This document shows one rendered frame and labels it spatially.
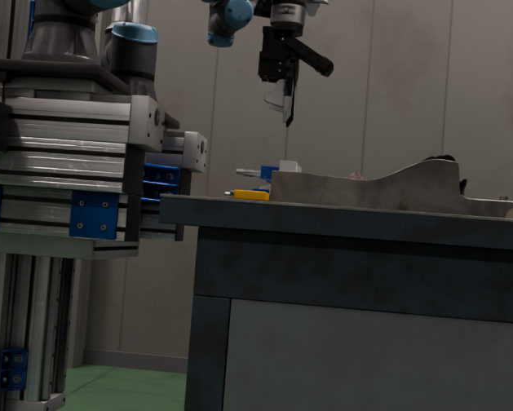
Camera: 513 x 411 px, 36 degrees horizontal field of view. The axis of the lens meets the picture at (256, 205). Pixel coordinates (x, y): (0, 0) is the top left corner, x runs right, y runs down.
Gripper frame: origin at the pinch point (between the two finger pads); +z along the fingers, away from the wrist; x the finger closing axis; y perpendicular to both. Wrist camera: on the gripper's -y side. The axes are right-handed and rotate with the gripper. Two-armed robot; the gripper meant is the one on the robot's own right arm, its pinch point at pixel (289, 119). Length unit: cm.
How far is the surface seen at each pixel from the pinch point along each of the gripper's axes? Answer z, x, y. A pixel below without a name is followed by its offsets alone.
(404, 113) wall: -42, -245, -35
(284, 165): 10.3, 2.5, 0.1
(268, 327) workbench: 37, 69, -6
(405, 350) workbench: 38, 69, -24
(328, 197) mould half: 16.7, 8.3, -10.0
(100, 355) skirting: 96, -239, 114
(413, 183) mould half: 12.5, 8.3, -26.7
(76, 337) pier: 85, -225, 124
